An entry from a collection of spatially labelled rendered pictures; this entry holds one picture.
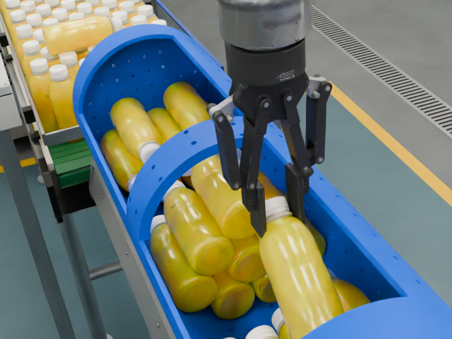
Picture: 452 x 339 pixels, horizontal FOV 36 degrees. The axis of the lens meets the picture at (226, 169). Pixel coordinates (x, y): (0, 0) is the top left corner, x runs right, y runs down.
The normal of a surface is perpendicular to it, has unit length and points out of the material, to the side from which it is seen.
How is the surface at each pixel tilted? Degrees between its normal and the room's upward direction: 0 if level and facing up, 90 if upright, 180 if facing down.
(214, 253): 91
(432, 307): 33
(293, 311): 64
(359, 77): 0
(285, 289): 58
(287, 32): 90
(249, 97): 90
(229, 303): 90
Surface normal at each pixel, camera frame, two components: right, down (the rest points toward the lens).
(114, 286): -0.10, -0.82
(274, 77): 0.09, 0.56
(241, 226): 0.37, 0.46
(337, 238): -0.92, 0.11
